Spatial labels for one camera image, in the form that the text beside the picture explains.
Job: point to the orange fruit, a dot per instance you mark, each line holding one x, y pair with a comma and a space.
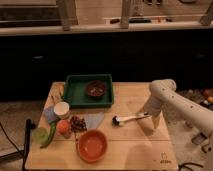
64, 127

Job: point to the dark red bowl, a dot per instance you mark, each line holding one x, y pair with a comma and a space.
95, 89

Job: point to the black stand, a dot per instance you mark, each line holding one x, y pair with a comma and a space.
28, 128

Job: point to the blue sponge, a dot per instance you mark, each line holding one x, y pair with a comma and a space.
49, 115

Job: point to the orange bowl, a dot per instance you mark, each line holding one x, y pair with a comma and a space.
92, 146

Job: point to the green round lid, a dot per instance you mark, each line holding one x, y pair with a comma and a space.
39, 135

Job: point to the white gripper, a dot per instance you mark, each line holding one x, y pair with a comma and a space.
153, 107

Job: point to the white cup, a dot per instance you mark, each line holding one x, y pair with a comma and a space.
62, 110

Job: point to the light blue cloth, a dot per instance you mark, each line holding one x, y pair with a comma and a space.
93, 120

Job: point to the green plastic tray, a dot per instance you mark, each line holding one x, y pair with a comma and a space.
75, 91

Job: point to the green pepper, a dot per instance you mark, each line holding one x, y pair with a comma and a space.
50, 136

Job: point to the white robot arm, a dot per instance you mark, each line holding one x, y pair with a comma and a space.
164, 91

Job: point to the dark grape bunch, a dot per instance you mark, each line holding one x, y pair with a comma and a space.
78, 124

